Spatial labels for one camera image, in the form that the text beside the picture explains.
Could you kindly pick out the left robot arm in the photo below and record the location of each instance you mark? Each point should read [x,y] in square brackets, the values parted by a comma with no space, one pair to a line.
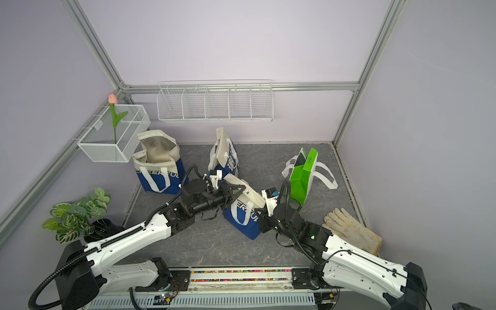
[86,271]

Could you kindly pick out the green white takeout bag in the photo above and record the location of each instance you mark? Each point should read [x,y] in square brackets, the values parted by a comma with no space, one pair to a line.
[302,169]

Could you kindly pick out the white mesh wall basket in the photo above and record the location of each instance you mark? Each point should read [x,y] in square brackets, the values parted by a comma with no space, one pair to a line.
[113,137]

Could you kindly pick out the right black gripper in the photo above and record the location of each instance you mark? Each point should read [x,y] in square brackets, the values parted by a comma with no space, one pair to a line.
[263,219]

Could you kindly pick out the white vent grille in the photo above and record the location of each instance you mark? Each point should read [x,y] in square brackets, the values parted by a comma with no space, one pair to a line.
[208,301]

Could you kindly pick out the white wire wall shelf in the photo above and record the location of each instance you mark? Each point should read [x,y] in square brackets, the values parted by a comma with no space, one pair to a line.
[215,100]

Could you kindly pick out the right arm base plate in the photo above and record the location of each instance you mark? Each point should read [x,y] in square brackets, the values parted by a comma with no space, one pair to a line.
[307,278]

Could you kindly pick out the cream work glove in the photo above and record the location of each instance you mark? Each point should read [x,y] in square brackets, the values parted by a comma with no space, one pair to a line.
[341,223]

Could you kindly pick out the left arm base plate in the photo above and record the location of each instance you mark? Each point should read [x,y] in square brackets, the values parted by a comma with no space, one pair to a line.
[175,280]

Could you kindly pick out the pink artificial tulip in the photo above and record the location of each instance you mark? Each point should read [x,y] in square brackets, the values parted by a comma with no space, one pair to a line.
[116,117]

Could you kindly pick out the potted green plant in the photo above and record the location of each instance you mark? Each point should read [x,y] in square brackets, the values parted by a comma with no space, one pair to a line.
[83,218]

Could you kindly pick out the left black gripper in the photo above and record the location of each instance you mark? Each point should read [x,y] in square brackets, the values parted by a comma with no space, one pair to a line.
[227,192]

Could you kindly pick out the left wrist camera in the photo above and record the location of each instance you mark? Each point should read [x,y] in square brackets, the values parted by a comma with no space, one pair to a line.
[215,177]

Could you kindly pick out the blue beige tote bag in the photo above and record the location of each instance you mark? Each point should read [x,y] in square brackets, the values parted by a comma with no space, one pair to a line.
[158,165]

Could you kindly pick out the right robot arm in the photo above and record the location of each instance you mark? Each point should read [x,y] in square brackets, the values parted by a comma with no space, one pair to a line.
[337,263]

